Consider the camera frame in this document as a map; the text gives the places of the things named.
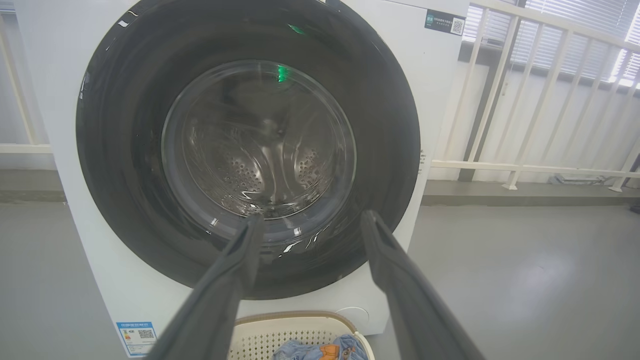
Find blue energy label sticker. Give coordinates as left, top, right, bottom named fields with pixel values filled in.
left=116, top=321, right=159, bottom=357

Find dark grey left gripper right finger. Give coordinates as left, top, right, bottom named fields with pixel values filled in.
left=361, top=210, right=486, bottom=360

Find white front-load washing machine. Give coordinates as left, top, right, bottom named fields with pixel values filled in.
left=14, top=0, right=471, bottom=358

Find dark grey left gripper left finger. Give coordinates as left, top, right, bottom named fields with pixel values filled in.
left=145, top=214, right=266, bottom=360

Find black round washer door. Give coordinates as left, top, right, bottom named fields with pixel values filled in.
left=76, top=0, right=421, bottom=301

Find white metal railing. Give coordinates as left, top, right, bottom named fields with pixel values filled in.
left=0, top=15, right=53, bottom=155
left=431, top=0, right=640, bottom=193

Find window blinds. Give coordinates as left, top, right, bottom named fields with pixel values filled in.
left=462, top=0, right=640, bottom=86

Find stainless steel washer drum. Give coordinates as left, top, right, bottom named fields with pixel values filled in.
left=182, top=75, right=346, bottom=218

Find dark QR code sticker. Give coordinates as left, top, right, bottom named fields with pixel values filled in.
left=424, top=9, right=467, bottom=37

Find cream perforated laundry basket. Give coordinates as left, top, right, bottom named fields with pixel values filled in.
left=227, top=311, right=376, bottom=360

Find round white filter cover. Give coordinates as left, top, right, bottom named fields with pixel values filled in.
left=336, top=306, right=370, bottom=326

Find blue garment with orange print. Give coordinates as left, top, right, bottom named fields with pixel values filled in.
left=272, top=334, right=368, bottom=360

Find grey floor power strip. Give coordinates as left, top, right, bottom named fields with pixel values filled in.
left=550, top=173, right=617, bottom=187

